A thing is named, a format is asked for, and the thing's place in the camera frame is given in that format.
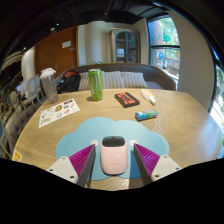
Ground clear shaker bottle white lid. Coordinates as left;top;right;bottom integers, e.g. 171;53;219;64
39;67;59;105

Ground blue cloud-shaped mouse pad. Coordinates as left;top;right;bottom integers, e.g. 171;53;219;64
55;116;170;182

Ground striped cushion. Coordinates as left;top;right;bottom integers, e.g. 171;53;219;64
78;72;90;91
120;71;149;89
100;70;126;90

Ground white tube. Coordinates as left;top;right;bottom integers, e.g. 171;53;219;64
139;88;157;106

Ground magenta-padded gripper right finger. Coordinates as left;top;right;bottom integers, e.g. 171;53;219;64
133;143;184;186

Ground small teal pack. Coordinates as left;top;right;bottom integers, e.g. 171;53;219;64
134;109;159;122

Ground brown wooden door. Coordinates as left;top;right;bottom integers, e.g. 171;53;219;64
34;25;80;79

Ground white printed sticker sheet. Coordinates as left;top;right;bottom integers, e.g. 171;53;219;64
38;98;81;129

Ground yellow square code sticker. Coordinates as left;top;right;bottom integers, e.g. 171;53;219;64
11;149;23;163

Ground black-framed window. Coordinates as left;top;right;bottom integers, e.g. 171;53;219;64
147;16;181;81
209;46;224;138

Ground black backpack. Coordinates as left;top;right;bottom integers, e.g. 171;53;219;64
57;70;82;94

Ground pink computer mouse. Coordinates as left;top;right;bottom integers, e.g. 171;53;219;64
100;135;128;176

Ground grey tufted armchair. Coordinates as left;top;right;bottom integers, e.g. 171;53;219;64
4;99;46;158

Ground white chairs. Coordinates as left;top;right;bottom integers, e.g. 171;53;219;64
19;76;42;105

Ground brown curved sofa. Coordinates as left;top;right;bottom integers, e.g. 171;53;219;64
54;63;177;93

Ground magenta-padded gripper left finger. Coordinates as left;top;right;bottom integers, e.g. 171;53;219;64
45;143;97;188

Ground green drink can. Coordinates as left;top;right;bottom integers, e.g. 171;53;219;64
87;68;104;102

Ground flat black red box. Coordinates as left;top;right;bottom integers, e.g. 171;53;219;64
114;91;141;109

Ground arched glass cabinet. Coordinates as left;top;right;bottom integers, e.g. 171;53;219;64
110;28;141;65

